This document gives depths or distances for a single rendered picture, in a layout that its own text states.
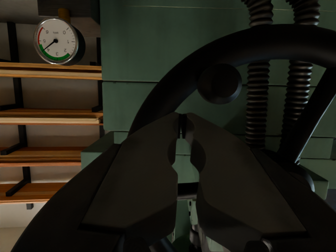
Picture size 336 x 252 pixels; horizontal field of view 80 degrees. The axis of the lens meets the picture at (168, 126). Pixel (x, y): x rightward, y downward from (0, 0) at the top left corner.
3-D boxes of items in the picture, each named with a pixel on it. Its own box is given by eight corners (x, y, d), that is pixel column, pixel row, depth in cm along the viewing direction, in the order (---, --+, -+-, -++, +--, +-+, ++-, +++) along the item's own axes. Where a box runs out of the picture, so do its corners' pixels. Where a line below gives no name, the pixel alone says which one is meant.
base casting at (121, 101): (357, 87, 35) (347, 139, 37) (241, 88, 92) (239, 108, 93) (98, 80, 35) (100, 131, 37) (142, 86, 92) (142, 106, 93)
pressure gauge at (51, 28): (75, 1, 27) (79, 65, 28) (87, 12, 31) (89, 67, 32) (29, 0, 27) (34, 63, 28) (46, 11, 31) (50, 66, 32)
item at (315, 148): (334, 138, 37) (330, 159, 37) (274, 120, 57) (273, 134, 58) (113, 131, 37) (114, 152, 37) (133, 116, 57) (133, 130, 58)
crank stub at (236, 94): (256, 89, 11) (218, 115, 12) (227, 89, 17) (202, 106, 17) (232, 51, 11) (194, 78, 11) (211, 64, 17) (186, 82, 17)
